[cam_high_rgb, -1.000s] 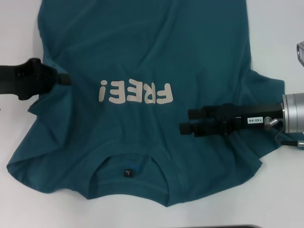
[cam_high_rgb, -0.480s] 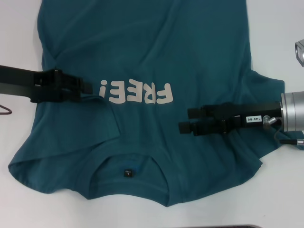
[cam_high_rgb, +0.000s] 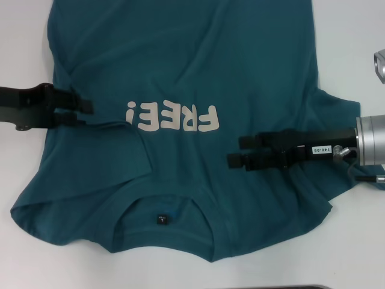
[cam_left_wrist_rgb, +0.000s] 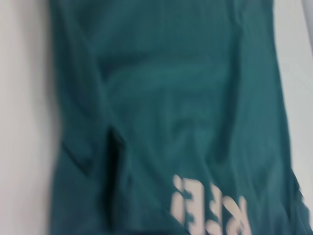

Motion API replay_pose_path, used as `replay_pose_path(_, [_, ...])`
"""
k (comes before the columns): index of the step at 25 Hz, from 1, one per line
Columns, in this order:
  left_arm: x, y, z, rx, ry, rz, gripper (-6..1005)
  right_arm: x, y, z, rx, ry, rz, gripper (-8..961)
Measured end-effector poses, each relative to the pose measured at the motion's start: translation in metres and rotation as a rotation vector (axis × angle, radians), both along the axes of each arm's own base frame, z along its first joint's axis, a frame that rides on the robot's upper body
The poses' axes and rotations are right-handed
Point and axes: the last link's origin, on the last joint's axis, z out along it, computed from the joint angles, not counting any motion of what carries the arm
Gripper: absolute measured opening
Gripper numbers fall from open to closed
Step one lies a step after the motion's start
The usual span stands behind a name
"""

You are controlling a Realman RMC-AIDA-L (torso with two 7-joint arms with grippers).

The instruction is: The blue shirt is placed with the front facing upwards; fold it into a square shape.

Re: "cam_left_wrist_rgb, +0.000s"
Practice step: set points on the teal t-shirt with cream print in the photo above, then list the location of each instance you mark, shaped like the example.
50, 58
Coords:
171, 73

